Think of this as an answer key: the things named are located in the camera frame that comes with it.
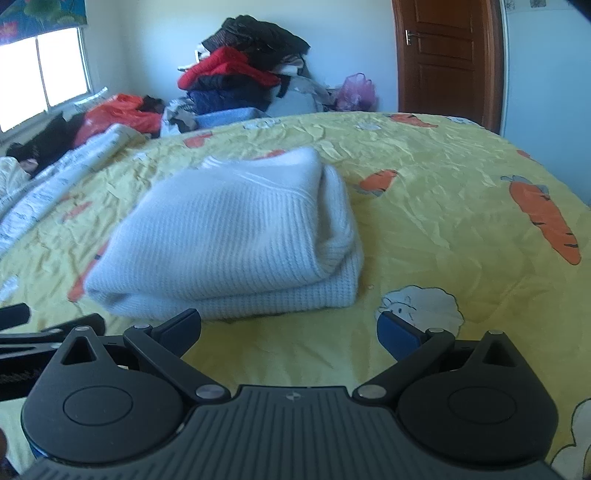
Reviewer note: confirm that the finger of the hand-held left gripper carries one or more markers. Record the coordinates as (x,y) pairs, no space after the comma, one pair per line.
(14,316)
(37,344)

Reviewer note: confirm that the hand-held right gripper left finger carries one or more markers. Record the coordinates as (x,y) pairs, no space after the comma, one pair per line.
(182,327)

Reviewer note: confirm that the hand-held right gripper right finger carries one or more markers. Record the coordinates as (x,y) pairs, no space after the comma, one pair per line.
(397,334)

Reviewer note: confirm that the white knit sweater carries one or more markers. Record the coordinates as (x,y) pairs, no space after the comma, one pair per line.
(221,230)

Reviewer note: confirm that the black clothes heap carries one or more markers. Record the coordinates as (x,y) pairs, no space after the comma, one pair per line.
(41,141)

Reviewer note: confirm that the white printed blanket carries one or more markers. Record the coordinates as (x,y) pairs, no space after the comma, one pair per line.
(69,175)

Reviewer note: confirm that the yellow carrot print bedsheet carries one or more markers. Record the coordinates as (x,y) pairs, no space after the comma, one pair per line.
(438,152)

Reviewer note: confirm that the light blue knit blanket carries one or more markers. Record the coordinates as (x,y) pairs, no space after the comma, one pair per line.
(231,117)

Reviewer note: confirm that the orange red cloth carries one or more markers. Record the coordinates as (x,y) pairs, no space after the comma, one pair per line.
(115,117)

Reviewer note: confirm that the navy puffer jacket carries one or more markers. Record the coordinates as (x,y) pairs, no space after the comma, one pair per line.
(226,94)

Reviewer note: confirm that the window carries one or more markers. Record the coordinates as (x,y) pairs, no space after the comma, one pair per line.
(41,78)

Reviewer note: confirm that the purple plastic bag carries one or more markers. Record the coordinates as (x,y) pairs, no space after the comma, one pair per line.
(355,92)

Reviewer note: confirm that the grey clothing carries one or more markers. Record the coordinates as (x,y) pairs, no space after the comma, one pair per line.
(300,97)

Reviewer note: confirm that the red puffer jacket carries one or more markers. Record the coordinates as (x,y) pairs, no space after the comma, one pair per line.
(221,67)

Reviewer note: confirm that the brown wooden door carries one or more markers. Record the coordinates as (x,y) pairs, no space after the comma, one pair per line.
(443,60)

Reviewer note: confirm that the blue flower print blind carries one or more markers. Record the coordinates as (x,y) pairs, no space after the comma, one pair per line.
(37,16)

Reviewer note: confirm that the black clothing pile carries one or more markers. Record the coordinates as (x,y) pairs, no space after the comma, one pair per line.
(263,34)

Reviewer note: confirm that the flower wall stickers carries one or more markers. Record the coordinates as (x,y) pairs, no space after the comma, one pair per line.
(524,3)

